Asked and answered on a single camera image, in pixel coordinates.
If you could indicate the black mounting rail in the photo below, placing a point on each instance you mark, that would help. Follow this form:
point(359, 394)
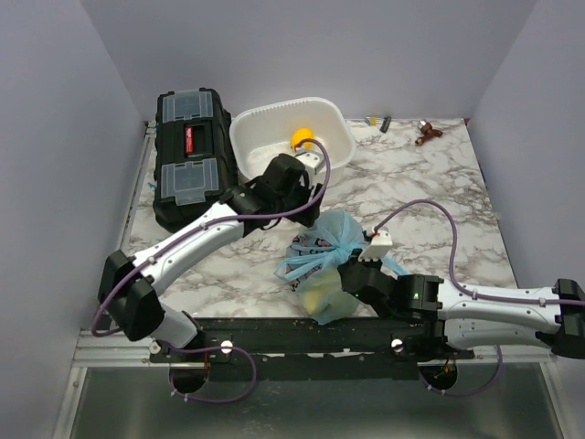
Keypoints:
point(298, 349)

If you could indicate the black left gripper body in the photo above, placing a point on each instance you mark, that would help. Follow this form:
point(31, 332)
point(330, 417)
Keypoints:
point(302, 194)

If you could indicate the blue printed plastic bag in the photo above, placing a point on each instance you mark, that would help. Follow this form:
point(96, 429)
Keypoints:
point(311, 261)

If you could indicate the aluminium frame rail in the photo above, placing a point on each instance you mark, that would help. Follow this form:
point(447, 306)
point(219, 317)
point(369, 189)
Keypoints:
point(113, 352)

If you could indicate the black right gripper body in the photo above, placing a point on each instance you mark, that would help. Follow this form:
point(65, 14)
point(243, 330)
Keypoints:
point(354, 260)

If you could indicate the brown brass faucet valve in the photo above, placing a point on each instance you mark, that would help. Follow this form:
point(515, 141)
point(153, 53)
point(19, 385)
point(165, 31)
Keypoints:
point(427, 132)

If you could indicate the yellow hex key set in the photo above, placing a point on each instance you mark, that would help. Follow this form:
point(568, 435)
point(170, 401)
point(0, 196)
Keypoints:
point(374, 120)

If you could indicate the yellow fake lemon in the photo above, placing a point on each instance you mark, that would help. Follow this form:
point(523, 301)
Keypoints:
point(301, 140)

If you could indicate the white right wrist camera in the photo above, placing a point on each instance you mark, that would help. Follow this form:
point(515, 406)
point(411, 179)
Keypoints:
point(379, 242)

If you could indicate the white plastic basin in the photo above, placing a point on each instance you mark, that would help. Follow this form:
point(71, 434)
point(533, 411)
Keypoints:
point(258, 135)

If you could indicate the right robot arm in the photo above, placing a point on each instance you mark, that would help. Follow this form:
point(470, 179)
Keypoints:
point(462, 317)

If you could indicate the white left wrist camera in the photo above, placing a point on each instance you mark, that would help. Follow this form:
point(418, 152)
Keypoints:
point(313, 162)

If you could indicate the black screwdriver bit holder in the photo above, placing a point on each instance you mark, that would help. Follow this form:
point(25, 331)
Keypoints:
point(385, 124)

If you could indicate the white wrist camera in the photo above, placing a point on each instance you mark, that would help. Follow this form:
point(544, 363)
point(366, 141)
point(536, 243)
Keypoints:
point(313, 162)
point(379, 242)

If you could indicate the black toolbox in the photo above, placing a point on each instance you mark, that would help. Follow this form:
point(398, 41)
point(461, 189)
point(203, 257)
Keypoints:
point(195, 162)

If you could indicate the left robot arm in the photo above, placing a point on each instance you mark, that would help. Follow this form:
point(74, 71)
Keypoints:
point(130, 286)

